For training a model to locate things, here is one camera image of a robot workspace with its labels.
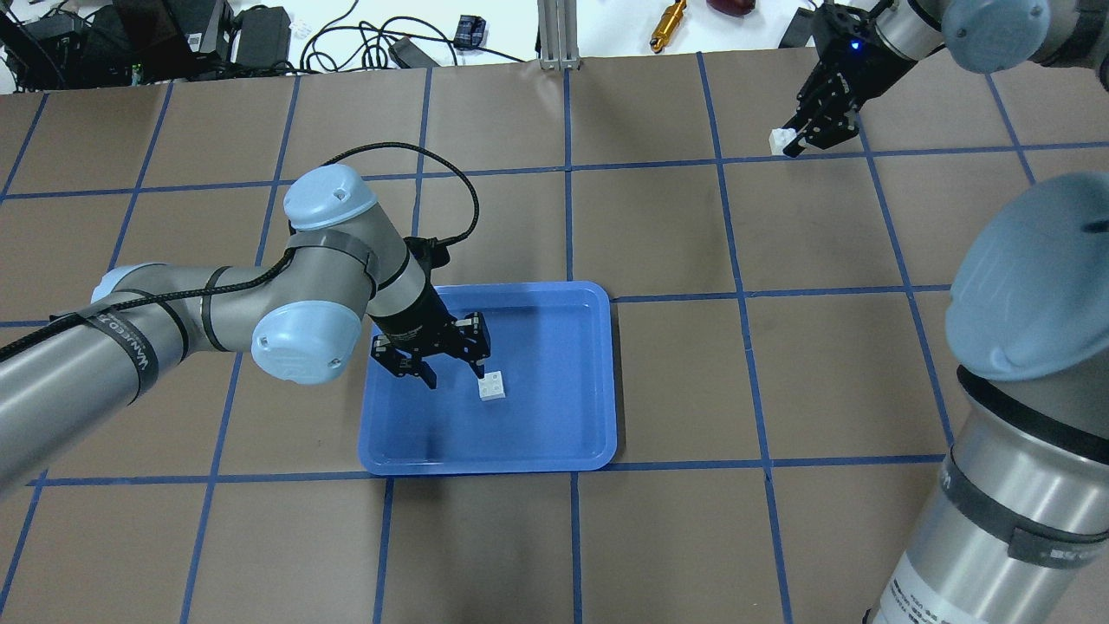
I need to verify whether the aluminium frame post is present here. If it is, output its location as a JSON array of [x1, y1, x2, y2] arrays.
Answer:
[[537, 0, 580, 71]]

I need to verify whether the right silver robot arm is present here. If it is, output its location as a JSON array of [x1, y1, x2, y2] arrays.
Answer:
[[771, 1, 1108, 623]]

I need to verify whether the white block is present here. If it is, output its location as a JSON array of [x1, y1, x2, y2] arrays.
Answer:
[[769, 127, 797, 157], [477, 371, 507, 400]]

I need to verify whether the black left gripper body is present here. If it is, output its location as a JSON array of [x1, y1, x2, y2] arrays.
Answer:
[[373, 315, 461, 364]]

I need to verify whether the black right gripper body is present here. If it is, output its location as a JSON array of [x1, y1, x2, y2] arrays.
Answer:
[[807, 4, 910, 109]]

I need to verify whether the blue plastic tray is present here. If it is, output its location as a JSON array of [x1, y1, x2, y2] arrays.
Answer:
[[357, 282, 618, 477]]

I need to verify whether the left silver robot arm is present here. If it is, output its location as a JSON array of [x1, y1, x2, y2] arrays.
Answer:
[[1, 158, 491, 495]]

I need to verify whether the small blue black device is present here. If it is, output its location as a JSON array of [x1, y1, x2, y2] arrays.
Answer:
[[454, 13, 487, 51]]

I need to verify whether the black power adapter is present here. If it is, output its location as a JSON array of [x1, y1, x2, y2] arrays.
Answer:
[[779, 7, 815, 49]]

